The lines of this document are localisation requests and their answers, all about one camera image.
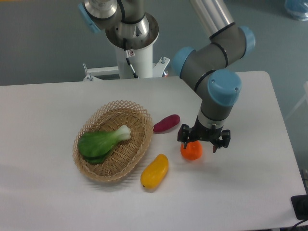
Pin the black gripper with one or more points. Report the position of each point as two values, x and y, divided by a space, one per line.
218 137

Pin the orange fruit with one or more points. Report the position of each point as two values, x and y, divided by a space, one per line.
193 150

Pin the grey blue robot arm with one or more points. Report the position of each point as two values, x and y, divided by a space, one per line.
204 71

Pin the purple sweet potato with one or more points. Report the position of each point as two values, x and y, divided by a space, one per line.
166 123

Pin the yellow mango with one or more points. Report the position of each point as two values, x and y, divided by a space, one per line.
155 172

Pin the green bok choy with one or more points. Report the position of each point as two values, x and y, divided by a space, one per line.
95 146

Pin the black device at edge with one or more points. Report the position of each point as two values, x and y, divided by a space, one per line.
300 206

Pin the blue object on floor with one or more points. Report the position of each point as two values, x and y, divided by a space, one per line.
298 9

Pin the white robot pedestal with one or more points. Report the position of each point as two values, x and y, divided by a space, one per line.
133 44

